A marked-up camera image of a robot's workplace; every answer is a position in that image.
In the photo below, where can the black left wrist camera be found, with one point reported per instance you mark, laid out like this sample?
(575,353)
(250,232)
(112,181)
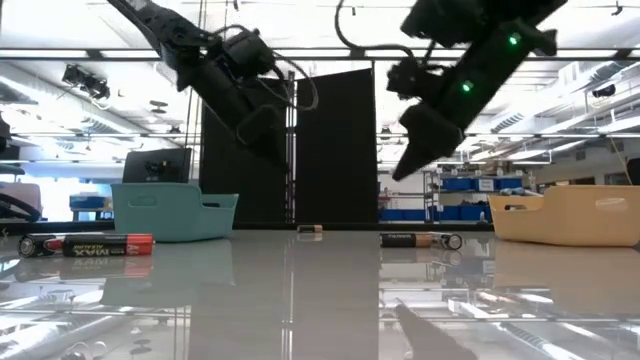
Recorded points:
(247,52)

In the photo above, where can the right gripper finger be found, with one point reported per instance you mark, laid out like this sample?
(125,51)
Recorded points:
(430,135)

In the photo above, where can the yellow plastic bin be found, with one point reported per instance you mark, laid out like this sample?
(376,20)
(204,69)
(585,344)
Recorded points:
(565,225)

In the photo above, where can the black copper battery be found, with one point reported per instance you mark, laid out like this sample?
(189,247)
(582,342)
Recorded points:
(310,229)
(405,240)

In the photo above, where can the black ceiling-hung camera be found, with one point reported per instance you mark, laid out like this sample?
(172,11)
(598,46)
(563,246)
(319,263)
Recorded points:
(85,82)

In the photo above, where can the metal shelf rack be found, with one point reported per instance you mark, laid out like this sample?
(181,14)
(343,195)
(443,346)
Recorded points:
(432,197)

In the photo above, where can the black dome camera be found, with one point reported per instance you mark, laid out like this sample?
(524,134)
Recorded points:
(604,91)

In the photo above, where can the black monitor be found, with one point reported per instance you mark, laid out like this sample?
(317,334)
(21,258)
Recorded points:
(150,167)

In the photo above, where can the blue crate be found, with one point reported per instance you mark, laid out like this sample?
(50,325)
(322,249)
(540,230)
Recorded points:
(90,202)

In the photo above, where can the black red MAX battery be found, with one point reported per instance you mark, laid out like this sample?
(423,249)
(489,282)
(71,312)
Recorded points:
(107,245)

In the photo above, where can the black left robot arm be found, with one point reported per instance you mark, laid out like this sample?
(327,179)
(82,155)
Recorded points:
(160,25)

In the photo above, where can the black overhead crossbar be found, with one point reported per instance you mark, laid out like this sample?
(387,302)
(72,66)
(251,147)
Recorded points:
(95,53)

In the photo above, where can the black folding partition screen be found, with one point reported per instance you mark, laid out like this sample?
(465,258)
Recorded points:
(335,150)

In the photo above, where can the black curved tube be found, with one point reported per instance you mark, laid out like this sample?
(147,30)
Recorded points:
(22,209)

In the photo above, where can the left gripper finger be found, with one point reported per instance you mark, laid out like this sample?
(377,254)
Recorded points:
(265,135)

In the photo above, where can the teal plastic bin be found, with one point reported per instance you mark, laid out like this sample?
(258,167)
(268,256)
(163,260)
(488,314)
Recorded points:
(167,215)

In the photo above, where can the black table frame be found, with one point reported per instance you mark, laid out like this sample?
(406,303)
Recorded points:
(260,226)

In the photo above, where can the blue storage bin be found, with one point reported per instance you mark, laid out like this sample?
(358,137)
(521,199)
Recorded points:
(456,184)
(462,213)
(400,215)
(509,183)

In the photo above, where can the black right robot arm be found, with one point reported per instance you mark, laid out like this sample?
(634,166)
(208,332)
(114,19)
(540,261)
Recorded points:
(450,20)

